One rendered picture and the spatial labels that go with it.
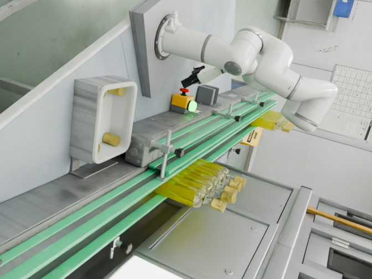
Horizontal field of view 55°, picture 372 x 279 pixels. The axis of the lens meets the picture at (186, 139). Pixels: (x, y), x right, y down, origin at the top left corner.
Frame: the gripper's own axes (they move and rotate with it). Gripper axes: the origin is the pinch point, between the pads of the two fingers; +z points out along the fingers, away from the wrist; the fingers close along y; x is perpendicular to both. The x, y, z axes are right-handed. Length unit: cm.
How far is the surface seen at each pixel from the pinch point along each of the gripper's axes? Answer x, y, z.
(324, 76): -161, -496, -190
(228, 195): 53, 16, 2
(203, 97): -2.5, -25.1, -2.7
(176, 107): 7.0, -1.8, 8.4
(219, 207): 56, 20, 6
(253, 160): -102, -593, -12
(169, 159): 32.9, 15.6, 15.7
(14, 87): -25, 20, 65
